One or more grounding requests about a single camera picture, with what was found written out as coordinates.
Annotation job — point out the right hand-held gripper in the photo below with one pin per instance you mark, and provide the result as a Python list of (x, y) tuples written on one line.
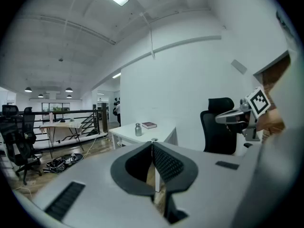
[(257, 103)]

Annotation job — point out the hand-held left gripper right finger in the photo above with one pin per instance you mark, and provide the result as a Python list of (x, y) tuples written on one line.
[(209, 179)]

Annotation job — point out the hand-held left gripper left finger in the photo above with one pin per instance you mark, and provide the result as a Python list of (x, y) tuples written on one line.
[(95, 186)]

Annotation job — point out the small silver metal can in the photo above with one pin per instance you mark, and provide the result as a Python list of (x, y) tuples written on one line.
[(138, 132)]

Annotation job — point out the black mesh office chair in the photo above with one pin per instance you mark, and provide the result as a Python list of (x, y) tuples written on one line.
[(218, 129), (9, 110), (22, 141)]

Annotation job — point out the black open bag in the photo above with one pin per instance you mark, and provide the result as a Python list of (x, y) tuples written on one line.
[(74, 157)]

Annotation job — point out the black bag on floor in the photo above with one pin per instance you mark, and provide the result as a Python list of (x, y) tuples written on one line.
[(55, 166)]

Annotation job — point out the yellow black striped floor strip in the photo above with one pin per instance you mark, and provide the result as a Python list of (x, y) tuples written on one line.
[(107, 139)]

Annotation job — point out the white table with black legs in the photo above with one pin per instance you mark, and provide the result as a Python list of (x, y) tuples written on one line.
[(61, 125)]

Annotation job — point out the person's beige sweatshirt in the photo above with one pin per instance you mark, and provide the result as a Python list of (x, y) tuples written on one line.
[(285, 174)]

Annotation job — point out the black metal railing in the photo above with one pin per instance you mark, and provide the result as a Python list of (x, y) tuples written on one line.
[(71, 112)]

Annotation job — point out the dark red hardcover book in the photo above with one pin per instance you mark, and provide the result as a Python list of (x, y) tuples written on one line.
[(149, 125)]

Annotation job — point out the small ceiling light strip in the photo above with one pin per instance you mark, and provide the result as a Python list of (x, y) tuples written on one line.
[(116, 75)]

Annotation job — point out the grey wall panel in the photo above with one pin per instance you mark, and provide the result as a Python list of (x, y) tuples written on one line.
[(239, 66)]

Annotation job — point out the white wall conduit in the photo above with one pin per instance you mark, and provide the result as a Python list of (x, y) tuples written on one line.
[(151, 39)]

